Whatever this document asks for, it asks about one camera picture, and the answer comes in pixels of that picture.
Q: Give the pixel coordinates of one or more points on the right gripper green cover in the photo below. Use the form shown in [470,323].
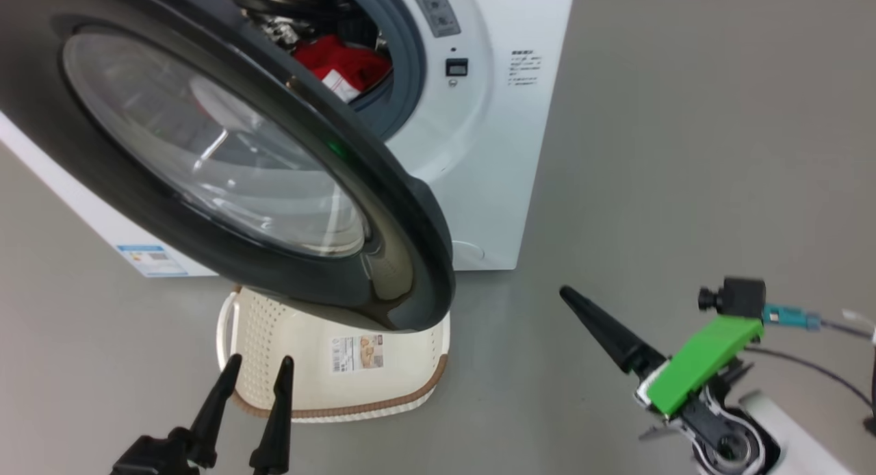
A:
[701,362]

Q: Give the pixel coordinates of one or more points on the blue energy label sticker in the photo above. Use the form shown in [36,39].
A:
[152,260]

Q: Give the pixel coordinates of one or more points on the dark round glass washer door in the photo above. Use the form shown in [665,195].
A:
[226,153]

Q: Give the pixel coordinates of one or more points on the white front-load washing machine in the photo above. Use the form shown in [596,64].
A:
[493,153]

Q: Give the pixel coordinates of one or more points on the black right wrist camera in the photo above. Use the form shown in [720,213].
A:
[742,297]

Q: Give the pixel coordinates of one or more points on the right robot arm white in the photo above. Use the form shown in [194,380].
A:
[794,437]

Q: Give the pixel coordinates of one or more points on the red garment with white print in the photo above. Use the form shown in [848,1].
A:
[342,56]

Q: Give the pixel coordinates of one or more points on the basket paper label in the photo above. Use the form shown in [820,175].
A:
[357,353]

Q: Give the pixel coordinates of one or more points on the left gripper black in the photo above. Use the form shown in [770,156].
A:
[161,454]

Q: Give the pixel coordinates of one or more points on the cream perforated laundry basket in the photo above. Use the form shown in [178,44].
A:
[321,386]

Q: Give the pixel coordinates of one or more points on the grey warning sticker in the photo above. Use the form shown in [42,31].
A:
[434,9]

